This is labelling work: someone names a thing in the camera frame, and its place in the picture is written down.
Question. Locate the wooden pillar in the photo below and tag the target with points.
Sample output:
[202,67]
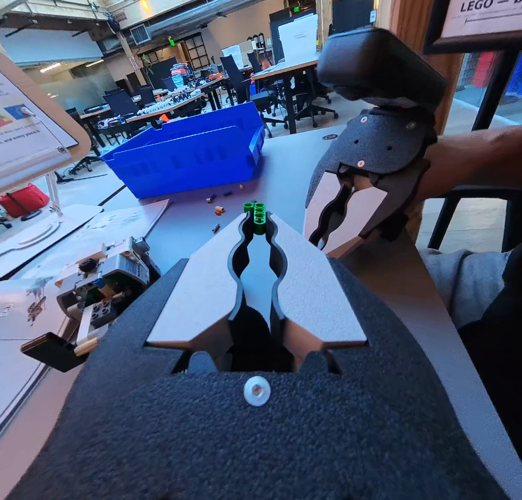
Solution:
[323,6]
[412,11]

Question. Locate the white board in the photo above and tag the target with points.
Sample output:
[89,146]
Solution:
[297,39]

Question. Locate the cluttered background desk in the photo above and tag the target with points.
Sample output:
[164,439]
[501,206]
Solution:
[163,104]

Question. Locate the green lego piece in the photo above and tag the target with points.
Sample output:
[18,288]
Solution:
[256,216]

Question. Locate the black framed sign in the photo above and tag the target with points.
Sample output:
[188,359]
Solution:
[477,15]

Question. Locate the open instruction booklet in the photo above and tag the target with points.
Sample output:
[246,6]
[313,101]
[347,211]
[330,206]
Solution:
[102,231]

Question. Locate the blue plastic bin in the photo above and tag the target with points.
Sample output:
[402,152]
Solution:
[183,153]

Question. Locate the lego truck model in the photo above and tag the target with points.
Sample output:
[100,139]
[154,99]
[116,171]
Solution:
[110,271]

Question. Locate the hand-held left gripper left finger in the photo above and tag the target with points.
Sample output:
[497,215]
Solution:
[195,296]

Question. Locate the person's grey pants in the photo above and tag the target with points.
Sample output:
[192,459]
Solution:
[465,284]

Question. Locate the tan rounded board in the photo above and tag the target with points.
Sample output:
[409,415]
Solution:
[36,117]

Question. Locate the black office chair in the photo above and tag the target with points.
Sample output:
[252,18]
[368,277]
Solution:
[120,104]

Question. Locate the person's right forearm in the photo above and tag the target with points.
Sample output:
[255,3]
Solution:
[469,161]

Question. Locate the red object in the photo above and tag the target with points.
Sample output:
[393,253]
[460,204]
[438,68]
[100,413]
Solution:
[22,200]

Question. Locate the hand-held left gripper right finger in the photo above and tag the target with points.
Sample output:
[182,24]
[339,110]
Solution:
[318,296]

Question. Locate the dark office chair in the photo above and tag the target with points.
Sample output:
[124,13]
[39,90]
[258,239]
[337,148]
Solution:
[469,206]

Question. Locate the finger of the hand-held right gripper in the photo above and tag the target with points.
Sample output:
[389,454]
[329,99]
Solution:
[359,214]
[322,206]

